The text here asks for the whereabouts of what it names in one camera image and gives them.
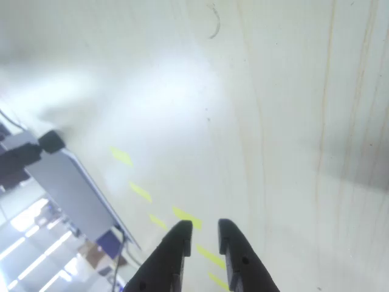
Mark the grey flat panel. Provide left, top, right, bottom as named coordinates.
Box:
left=23, top=148, right=143, bottom=251

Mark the thin black cable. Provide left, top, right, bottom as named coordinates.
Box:
left=111, top=224, right=127, bottom=292

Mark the short yellow tape strip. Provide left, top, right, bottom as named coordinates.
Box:
left=128, top=181, right=153, bottom=203
left=148, top=213, right=168, bottom=231
left=195, top=244, right=227, bottom=270
left=207, top=271, right=230, bottom=291
left=109, top=145, right=134, bottom=168
left=171, top=206, right=203, bottom=231

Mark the black block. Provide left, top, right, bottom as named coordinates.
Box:
left=37, top=130, right=66, bottom=155

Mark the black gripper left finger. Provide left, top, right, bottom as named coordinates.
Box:
left=123, top=220, right=194, bottom=292

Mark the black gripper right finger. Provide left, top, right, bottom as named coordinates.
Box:
left=217, top=218, right=281, bottom=292

